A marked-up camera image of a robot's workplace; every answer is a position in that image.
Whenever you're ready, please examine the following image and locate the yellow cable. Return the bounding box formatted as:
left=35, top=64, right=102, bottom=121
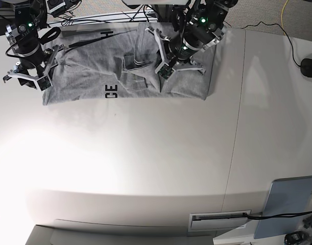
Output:
left=280, top=0, right=290, bottom=36

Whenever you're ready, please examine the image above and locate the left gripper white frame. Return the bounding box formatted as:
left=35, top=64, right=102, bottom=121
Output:
left=145, top=27, right=205, bottom=74

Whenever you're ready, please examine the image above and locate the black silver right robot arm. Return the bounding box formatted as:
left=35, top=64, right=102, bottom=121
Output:
left=3, top=1, right=64, bottom=91

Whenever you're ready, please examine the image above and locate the white central mount stand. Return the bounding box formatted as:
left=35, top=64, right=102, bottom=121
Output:
left=122, top=0, right=191, bottom=22

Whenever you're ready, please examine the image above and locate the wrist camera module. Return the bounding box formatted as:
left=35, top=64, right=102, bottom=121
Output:
left=36, top=75, right=52, bottom=91
left=158, top=65, right=174, bottom=80

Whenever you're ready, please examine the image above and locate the black cable at tablet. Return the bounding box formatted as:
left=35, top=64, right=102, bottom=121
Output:
left=243, top=210, right=312, bottom=221

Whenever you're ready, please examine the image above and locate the blue-grey tablet panel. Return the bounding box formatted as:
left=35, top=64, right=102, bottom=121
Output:
left=253, top=176, right=312, bottom=239

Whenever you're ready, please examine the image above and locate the black mouse cable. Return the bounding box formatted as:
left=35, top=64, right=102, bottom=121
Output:
left=241, top=21, right=302, bottom=68

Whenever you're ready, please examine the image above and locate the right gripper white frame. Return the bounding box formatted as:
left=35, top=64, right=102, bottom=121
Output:
left=3, top=45, right=64, bottom=88

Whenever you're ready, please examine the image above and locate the grey T-shirt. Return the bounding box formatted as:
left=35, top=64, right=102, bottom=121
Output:
left=42, top=23, right=216, bottom=105

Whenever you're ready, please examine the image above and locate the black device with blue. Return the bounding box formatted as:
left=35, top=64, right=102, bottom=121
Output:
left=284, top=231, right=307, bottom=245

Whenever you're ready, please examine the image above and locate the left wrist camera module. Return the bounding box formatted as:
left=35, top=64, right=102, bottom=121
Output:
left=158, top=65, right=174, bottom=80

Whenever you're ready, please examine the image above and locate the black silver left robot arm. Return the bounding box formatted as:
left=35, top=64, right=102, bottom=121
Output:
left=146, top=0, right=238, bottom=80

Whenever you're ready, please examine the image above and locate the white cable slot tray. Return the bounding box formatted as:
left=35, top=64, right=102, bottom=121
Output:
left=188, top=210, right=251, bottom=232

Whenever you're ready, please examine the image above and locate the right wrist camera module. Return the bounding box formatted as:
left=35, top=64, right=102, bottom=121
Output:
left=36, top=75, right=52, bottom=91

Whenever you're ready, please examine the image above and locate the grey camera box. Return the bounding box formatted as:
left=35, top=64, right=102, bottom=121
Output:
left=46, top=0, right=66, bottom=17

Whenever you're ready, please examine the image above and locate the black computer mouse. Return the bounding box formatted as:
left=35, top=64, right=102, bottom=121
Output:
left=300, top=58, right=312, bottom=78

